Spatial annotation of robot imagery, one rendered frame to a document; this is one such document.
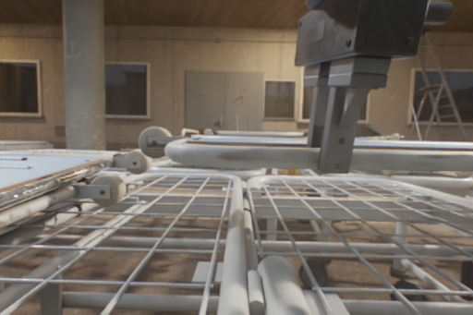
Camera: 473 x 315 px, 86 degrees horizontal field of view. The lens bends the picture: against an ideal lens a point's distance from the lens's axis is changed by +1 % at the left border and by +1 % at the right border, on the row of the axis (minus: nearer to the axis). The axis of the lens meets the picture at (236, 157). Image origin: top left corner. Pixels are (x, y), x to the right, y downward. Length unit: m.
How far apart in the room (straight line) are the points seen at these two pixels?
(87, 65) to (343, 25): 4.84
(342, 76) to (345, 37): 0.03
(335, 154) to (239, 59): 6.38
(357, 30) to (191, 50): 6.59
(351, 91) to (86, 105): 4.74
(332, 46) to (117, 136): 6.85
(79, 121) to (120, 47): 2.94
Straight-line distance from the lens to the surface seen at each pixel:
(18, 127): 8.39
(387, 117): 7.33
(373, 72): 0.23
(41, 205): 0.50
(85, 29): 5.14
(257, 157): 0.24
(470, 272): 0.83
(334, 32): 0.23
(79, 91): 4.91
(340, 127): 0.25
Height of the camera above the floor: 0.63
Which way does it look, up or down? 4 degrees down
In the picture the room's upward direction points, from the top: 1 degrees clockwise
